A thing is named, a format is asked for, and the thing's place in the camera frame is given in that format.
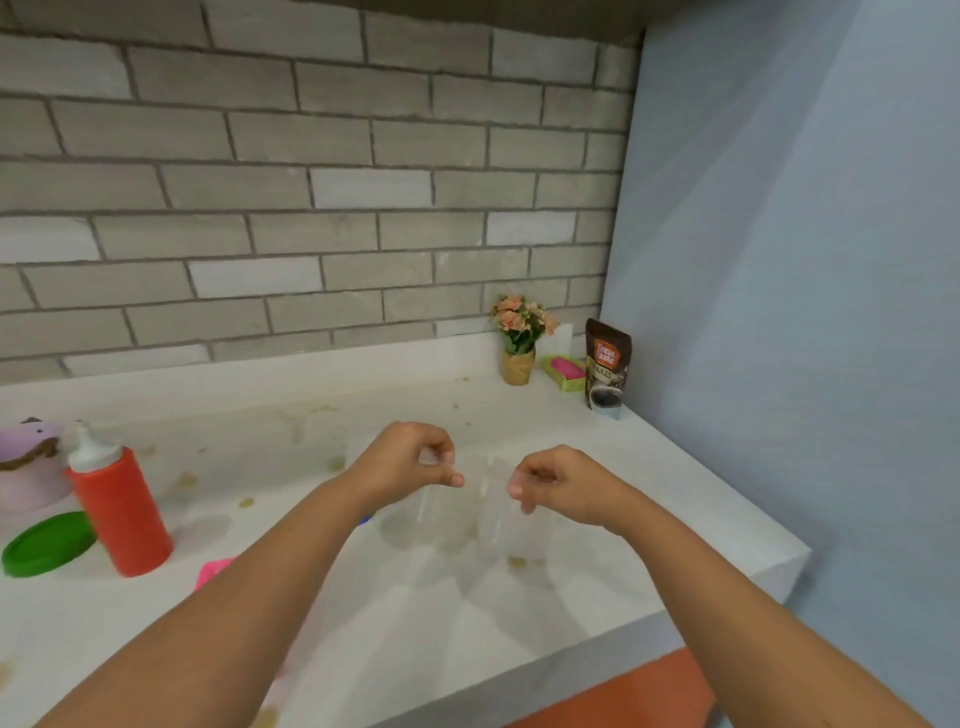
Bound person's left hand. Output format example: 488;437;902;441
348;421;466;519

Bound person's right hand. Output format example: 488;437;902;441
507;444;639;538

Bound clear plastic container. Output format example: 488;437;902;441
378;449;481;553
476;453;560;568

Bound green plastic basket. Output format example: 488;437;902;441
541;353;588;394

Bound pink flowers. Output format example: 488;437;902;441
491;293;560;388

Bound brown coffee pouch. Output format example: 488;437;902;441
583;317;633;421

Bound pink plastic basket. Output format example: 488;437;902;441
194;556;238;594

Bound orange squeeze bottle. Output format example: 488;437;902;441
63;421;175;579

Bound green round lid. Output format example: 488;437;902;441
1;511;99;580

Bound pink metal bucket with rope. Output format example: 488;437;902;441
0;417;73;514

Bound person's left forearm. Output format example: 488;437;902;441
33;476;376;728

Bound person's right forearm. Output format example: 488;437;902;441
603;498;935;728

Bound white countertop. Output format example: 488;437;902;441
0;329;813;728

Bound orange cabinet front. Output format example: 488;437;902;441
506;646;718;728

